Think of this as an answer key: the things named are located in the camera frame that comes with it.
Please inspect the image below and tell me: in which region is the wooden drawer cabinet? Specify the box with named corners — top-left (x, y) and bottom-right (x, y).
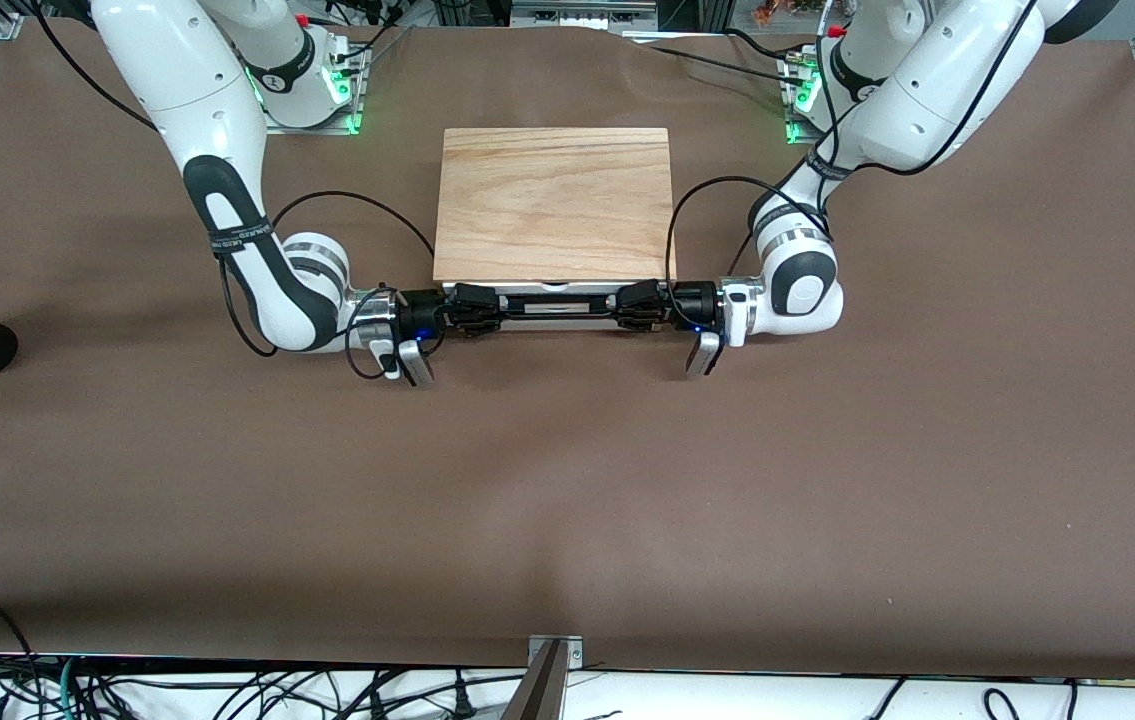
top-left (433, 126), bottom-right (679, 285)

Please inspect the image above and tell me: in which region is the brown table cover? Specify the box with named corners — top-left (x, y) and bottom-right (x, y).
top-left (0, 20), bottom-right (1135, 693)

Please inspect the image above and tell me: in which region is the grey box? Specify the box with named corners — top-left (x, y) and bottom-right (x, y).
top-left (510, 0), bottom-right (660, 34)

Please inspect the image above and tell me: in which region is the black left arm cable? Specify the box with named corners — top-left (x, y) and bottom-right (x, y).
top-left (669, 0), bottom-right (1043, 286)

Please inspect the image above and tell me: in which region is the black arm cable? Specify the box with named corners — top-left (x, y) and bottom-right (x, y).
top-left (27, 0), bottom-right (440, 384)
top-left (669, 0), bottom-right (1043, 286)

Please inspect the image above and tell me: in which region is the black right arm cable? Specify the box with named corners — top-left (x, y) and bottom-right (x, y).
top-left (27, 0), bottom-right (440, 384)

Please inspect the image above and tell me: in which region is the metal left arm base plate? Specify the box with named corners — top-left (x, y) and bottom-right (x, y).
top-left (781, 52), bottom-right (830, 147)

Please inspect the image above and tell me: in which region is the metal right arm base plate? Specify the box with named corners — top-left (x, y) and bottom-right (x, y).
top-left (257, 40), bottom-right (370, 137)

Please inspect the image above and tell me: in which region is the thick black base cable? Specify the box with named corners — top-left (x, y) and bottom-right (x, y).
top-left (622, 28), bottom-right (810, 87)

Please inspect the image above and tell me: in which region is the silver corner bracket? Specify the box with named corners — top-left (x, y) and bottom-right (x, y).
top-left (525, 635), bottom-right (587, 669)

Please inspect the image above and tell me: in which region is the dark metal post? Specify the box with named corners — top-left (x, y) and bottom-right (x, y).
top-left (498, 640), bottom-right (569, 720)

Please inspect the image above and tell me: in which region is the teal cable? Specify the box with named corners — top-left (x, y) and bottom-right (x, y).
top-left (54, 657), bottom-right (81, 720)

